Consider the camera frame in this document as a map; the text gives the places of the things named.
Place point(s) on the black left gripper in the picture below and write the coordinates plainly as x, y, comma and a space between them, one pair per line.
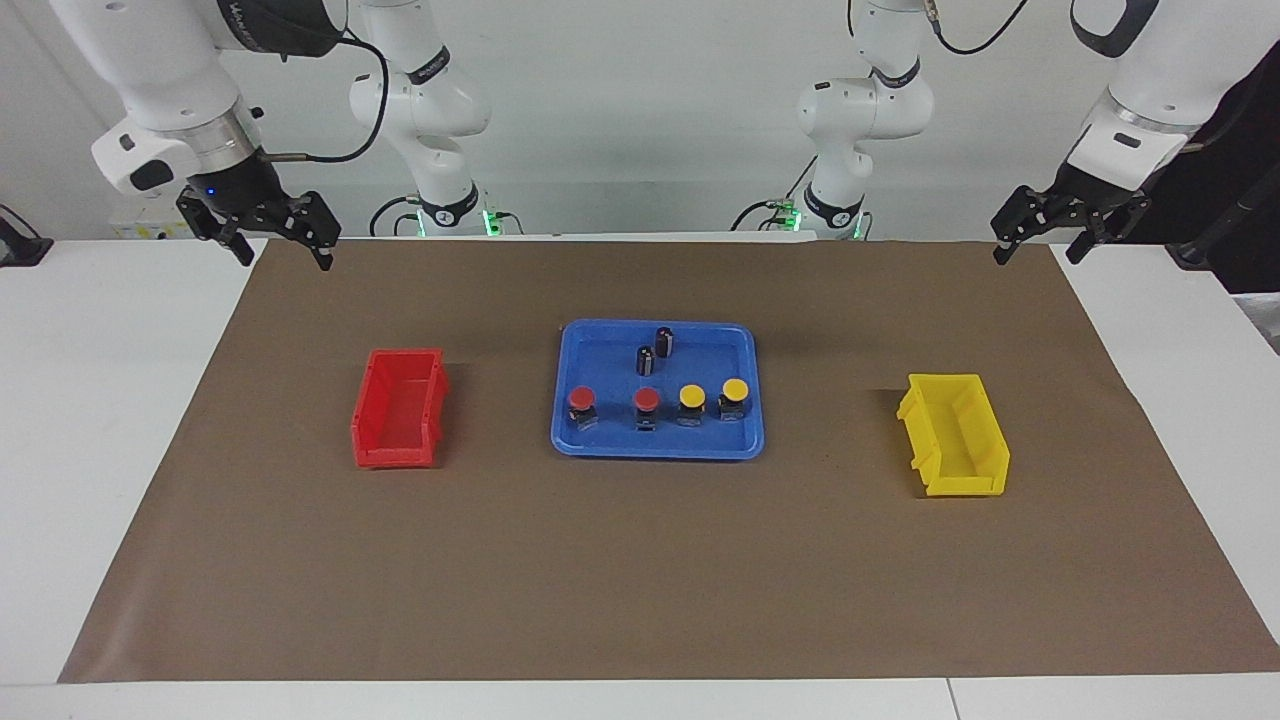
1085, 195

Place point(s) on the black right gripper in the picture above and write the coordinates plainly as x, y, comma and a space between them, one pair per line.
245, 195

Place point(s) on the red push button switch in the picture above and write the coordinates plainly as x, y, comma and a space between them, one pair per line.
647, 401
582, 401

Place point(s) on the yellow push button switch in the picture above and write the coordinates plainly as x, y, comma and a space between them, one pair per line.
735, 390
691, 397

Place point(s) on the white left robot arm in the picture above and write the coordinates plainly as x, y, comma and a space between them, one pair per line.
1150, 90

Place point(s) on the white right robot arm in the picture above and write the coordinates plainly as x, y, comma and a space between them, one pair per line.
160, 70

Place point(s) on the white power strip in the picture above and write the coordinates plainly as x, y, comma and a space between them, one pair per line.
140, 228

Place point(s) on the red plastic bin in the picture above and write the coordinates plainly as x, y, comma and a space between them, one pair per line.
400, 425

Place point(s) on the green lit base plug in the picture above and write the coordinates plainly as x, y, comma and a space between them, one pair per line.
787, 215
490, 220

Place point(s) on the yellow plastic bin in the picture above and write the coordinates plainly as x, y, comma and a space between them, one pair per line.
960, 450

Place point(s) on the black background panel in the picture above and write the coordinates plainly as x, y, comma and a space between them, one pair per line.
1250, 150

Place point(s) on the black table clamp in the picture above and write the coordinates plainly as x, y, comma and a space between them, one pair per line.
20, 250

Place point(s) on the blue plastic tray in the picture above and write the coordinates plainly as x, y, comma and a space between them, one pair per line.
610, 440

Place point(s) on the black cylindrical capacitor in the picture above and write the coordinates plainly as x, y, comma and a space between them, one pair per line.
645, 361
664, 342

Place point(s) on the brown paper mat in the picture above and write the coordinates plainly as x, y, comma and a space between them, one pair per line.
640, 570

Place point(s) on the black clamp mount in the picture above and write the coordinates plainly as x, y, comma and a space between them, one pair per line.
1215, 235

